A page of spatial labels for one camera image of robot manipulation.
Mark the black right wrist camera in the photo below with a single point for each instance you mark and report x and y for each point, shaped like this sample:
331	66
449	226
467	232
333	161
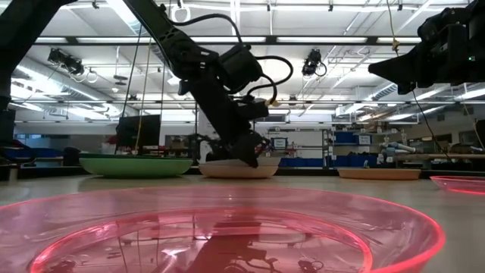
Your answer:
441	28

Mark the blue storage bin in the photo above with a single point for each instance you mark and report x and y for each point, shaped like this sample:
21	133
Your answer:
345	137

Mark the tan orange plastic plate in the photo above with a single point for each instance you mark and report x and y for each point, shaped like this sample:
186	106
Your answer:
379	174

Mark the white paper sign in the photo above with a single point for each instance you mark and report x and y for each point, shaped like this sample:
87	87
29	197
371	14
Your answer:
364	139

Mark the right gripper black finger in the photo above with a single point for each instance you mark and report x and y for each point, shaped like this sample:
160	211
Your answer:
401	68

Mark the black overhead camera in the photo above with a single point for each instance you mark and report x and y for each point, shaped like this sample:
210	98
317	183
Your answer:
66	60
312	62

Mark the black office chair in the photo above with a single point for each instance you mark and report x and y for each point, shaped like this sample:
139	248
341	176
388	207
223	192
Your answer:
71	156

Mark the small blue framed sign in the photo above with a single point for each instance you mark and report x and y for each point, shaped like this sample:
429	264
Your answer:
279	143

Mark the green plastic plate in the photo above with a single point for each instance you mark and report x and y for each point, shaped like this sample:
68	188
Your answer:
136	167

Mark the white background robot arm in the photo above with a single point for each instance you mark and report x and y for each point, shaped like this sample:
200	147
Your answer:
396	147

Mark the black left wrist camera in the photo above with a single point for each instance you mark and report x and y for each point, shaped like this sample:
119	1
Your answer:
239	68

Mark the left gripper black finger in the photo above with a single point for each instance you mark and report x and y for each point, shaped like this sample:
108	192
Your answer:
248	149

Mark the beige plastic plate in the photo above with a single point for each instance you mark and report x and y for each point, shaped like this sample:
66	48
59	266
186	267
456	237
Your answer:
227	171

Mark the wooden background table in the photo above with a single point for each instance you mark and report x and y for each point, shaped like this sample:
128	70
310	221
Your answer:
447	155

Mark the black overhead frame bar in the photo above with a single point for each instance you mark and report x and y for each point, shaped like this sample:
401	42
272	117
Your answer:
322	39

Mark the black computer monitor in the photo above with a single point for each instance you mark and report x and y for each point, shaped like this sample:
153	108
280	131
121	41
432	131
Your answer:
138	130

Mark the large transparent pink plastic plate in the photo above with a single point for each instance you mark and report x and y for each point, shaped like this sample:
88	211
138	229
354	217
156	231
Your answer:
227	227

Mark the blue storage bins row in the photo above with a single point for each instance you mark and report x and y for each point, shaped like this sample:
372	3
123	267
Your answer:
341	162

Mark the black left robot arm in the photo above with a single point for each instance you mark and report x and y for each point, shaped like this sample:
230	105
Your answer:
22	34

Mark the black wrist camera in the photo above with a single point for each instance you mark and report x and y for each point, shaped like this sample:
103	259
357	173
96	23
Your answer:
441	28
239	68

